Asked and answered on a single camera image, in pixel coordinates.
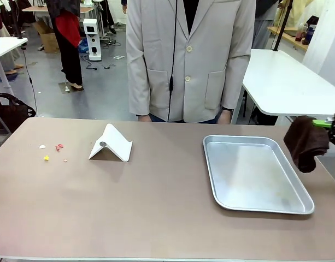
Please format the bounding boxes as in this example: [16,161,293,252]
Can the bottle with red drink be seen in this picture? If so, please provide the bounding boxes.
[295,23,307,42]

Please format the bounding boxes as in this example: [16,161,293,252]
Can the black lavalier cable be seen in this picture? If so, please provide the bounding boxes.
[168,0,180,122]

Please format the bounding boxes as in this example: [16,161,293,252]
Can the person in light skirt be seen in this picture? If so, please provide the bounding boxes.
[0,0,25,75]

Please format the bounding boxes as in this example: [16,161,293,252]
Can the dark jar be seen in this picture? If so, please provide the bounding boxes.
[303,23,318,45]

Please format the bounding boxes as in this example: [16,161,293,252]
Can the white standing machine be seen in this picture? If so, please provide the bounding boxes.
[83,18,102,61]

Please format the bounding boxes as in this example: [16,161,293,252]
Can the white folded roller stand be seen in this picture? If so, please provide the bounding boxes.
[87,123,133,163]

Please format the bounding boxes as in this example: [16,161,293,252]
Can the pale yellow fabric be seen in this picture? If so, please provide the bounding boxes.
[275,0,315,31]

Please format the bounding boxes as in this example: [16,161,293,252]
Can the large white side table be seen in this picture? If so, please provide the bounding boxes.
[231,49,335,126]

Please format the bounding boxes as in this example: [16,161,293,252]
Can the person in grey robe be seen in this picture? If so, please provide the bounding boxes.
[251,0,280,50]

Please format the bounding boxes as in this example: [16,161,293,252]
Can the person in beige jacket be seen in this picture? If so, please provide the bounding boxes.
[125,0,256,123]

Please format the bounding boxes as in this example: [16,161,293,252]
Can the wooden top desk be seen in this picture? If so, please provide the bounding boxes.
[21,5,96,14]

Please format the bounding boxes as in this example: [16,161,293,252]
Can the wooden shelf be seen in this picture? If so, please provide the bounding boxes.
[267,26,310,51]

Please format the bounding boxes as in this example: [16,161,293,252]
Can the cardboard box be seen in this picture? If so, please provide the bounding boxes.
[33,20,60,54]

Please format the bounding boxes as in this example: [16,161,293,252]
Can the dark brown cloth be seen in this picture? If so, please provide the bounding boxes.
[283,115,330,174]

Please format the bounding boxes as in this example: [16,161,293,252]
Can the black slanted pole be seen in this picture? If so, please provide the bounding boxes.
[272,0,293,52]

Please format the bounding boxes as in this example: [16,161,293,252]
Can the person's left hand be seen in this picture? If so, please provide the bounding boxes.
[218,109,233,125]

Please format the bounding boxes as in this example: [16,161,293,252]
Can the small white side table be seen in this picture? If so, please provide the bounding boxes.
[0,37,28,95]

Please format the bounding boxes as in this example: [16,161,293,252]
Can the person in red and black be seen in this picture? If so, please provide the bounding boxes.
[45,0,84,90]

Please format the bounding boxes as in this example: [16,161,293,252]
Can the thin black hanging cable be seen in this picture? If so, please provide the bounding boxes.
[19,45,39,118]

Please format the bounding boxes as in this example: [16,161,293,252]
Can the silver metal tray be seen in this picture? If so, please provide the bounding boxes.
[202,134,315,215]

